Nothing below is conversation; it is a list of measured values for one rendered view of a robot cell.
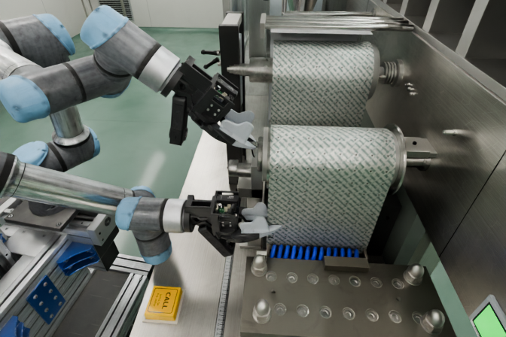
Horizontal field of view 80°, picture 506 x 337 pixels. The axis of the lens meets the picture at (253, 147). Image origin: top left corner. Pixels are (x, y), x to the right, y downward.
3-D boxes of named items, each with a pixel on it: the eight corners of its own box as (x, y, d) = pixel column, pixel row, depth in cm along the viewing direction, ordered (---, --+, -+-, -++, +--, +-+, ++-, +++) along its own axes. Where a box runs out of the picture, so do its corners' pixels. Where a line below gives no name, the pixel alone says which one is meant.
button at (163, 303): (155, 289, 75) (153, 285, 74) (182, 292, 75) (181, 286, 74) (145, 319, 70) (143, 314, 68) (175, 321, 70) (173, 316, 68)
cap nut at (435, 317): (417, 314, 58) (425, 302, 56) (436, 315, 58) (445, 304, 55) (425, 334, 55) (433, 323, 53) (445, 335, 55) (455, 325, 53)
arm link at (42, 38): (50, 159, 112) (-15, 13, 74) (89, 142, 121) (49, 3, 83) (67, 179, 107) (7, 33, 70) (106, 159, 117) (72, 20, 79)
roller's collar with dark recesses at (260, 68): (251, 76, 83) (251, 53, 79) (272, 77, 83) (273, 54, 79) (248, 86, 78) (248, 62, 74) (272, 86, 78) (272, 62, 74)
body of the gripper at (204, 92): (237, 107, 53) (180, 65, 49) (210, 138, 58) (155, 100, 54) (241, 89, 60) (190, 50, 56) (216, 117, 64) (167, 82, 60)
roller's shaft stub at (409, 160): (385, 160, 65) (390, 144, 63) (418, 162, 65) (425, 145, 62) (391, 174, 62) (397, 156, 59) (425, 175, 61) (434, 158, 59)
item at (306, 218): (266, 244, 72) (268, 188, 61) (364, 249, 71) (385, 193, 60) (266, 245, 72) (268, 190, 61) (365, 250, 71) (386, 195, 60)
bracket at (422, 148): (396, 142, 63) (399, 135, 61) (425, 144, 62) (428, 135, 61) (404, 157, 59) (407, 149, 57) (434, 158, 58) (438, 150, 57)
